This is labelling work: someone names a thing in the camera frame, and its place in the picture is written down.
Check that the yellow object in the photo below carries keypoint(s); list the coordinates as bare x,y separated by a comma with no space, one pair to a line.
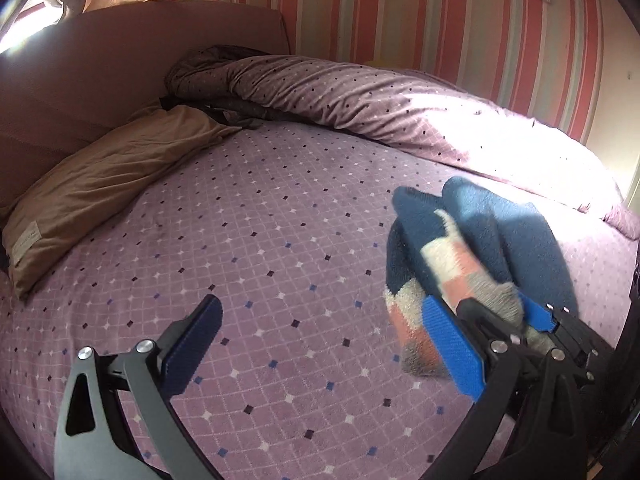
380,63

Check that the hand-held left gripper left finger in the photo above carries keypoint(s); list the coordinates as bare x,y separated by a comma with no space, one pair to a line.
192,345

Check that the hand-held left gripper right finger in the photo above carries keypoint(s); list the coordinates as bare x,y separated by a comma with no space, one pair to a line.
452,350

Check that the purple dotted duvet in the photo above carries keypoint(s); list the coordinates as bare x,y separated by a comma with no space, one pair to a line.
400,105

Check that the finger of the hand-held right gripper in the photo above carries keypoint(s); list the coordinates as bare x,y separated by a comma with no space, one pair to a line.
537,316
482,316

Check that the dark brown blanket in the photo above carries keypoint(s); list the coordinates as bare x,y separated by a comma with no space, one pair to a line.
200,72

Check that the pink padded headboard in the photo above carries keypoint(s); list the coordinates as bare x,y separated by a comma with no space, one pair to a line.
100,60

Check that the bed with purple dotted sheet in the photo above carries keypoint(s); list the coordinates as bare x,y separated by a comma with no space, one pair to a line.
225,240

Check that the tan pillow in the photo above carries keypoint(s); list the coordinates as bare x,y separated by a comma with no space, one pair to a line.
110,175

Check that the navy diamond-pattern knit sweater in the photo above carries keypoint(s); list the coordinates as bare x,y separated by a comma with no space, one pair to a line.
500,220

